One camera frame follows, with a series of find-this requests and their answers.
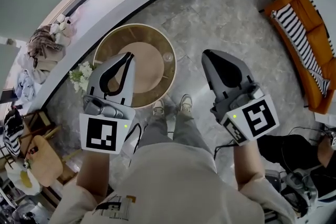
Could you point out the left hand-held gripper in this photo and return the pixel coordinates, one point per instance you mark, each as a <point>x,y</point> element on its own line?
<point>101,136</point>

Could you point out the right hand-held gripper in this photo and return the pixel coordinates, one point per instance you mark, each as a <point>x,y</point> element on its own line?
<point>258,118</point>

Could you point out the person's left forearm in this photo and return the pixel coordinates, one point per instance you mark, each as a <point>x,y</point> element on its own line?
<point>93,173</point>

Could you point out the person's right forearm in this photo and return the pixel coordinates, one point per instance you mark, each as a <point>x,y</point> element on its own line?
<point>246,162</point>

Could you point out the round glass-top side table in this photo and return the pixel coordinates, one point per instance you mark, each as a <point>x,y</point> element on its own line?
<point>147,36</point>

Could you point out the white flower bouquet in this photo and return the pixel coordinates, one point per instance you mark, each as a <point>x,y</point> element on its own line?
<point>80,78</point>

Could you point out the person's right beige sneaker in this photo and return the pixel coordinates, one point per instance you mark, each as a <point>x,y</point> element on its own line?
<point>186,103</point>

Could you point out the person's beige sneaker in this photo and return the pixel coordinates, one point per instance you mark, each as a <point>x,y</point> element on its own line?
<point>158,107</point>
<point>186,103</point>

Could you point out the person's left beige sneaker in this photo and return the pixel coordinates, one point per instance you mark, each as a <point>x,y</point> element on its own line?
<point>158,107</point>

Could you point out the person's grey trousers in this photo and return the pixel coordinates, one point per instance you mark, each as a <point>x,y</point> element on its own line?
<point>155,131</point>

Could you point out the beige tote bag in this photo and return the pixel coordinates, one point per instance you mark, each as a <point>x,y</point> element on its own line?
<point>48,64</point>

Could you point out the white ornaments cluster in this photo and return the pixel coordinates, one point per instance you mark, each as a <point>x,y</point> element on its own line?
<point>61,29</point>

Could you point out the white window ledge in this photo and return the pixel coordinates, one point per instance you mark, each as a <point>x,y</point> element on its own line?
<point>105,8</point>

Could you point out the black white striped blanket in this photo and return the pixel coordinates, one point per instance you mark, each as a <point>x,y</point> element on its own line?
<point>299,39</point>

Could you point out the pale blue clothes pile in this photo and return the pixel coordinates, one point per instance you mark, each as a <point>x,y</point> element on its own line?
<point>26,85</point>

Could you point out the orange sofa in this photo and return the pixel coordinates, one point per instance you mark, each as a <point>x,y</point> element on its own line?
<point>319,31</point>

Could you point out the wooden stool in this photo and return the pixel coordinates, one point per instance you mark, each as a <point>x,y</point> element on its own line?
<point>44,162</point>

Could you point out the small red object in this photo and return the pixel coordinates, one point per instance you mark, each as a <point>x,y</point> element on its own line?
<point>32,150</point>

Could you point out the striped knit garment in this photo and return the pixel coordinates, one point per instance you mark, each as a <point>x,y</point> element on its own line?
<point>11,131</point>

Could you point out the fried egg shaped cushion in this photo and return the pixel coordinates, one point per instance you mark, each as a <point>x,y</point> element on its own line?
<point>25,178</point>

